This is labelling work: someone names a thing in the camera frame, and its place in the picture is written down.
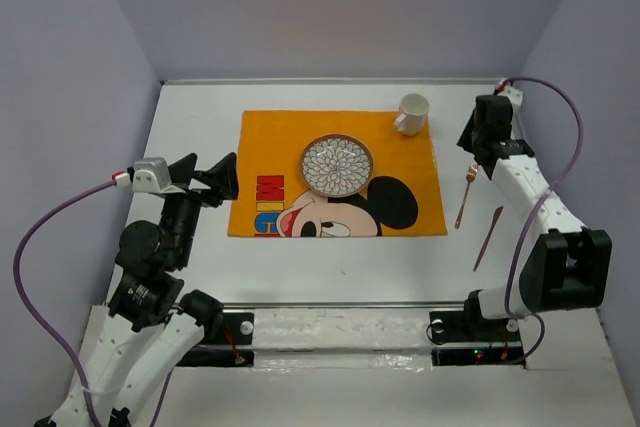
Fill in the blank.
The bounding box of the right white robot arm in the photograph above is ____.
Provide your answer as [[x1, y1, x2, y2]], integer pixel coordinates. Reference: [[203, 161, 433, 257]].
[[458, 95, 612, 339]]

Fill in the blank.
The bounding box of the yellow cartoon cloth napkin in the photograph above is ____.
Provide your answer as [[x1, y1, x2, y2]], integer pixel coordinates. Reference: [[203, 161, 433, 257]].
[[228, 110, 447, 238]]

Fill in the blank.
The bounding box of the white ceramic mug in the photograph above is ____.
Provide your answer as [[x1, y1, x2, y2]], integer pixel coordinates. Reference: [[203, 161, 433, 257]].
[[394, 94, 430, 137]]

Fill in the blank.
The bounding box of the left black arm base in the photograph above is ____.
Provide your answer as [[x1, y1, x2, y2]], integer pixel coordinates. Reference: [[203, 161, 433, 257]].
[[177, 311, 255, 368]]

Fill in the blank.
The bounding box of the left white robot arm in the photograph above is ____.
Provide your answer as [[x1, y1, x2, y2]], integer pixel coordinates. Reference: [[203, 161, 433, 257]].
[[37, 153, 239, 426]]

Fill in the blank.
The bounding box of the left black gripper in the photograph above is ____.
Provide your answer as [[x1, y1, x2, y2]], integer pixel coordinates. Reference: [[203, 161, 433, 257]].
[[163, 150, 241, 265]]

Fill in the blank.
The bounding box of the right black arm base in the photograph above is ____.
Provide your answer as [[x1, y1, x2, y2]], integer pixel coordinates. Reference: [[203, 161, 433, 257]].
[[425, 300, 526, 367]]

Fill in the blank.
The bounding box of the floral patterned plate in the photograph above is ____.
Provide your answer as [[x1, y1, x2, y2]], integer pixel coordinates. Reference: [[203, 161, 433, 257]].
[[300, 134, 374, 198]]

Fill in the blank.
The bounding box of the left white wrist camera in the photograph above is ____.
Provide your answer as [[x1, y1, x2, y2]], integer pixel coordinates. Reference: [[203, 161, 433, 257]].
[[112, 157, 180, 196]]

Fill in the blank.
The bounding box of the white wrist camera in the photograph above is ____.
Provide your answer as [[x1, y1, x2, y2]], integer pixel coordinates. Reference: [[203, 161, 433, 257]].
[[112, 157, 180, 196], [494, 78, 524, 111]]

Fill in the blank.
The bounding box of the copper fork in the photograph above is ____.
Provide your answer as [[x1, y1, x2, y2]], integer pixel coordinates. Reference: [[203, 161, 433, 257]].
[[454, 163, 479, 229]]

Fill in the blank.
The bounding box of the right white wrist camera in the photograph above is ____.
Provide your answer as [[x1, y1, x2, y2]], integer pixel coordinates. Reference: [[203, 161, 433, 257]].
[[494, 78, 524, 111]]

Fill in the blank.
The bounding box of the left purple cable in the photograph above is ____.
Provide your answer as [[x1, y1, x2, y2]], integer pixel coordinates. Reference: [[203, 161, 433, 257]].
[[13, 179, 176, 427]]

